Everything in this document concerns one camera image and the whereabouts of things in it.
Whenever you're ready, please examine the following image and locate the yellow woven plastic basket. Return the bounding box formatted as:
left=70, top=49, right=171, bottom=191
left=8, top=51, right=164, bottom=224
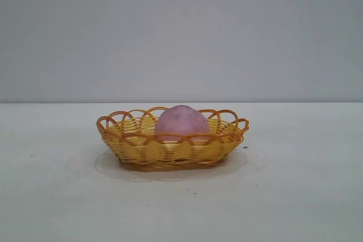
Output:
left=95, top=105, right=251, bottom=172

